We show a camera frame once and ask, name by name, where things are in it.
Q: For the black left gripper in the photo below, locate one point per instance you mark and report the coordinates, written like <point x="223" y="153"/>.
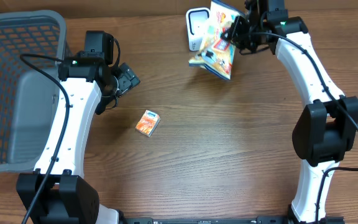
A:
<point x="127" y="78"/>

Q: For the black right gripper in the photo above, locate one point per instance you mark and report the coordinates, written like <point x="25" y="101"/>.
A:
<point x="231" y="34"/>

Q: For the yellow snack bag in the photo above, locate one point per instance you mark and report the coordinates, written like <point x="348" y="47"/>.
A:
<point x="216" y="54"/>

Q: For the orange white tissue pack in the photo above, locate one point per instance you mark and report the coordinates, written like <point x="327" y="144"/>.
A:
<point x="148" y="122"/>

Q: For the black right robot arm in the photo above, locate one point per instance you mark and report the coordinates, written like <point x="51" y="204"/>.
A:
<point x="327" y="126"/>

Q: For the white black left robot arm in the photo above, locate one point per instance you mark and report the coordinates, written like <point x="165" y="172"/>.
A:
<point x="90" y="82"/>

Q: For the white barcode scanner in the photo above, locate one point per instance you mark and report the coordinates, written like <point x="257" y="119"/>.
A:
<point x="196" y="20"/>

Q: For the grey plastic shopping basket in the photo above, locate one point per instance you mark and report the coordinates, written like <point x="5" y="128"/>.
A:
<point x="28" y="100"/>

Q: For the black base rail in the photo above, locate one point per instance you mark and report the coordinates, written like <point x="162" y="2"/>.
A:
<point x="257" y="220"/>

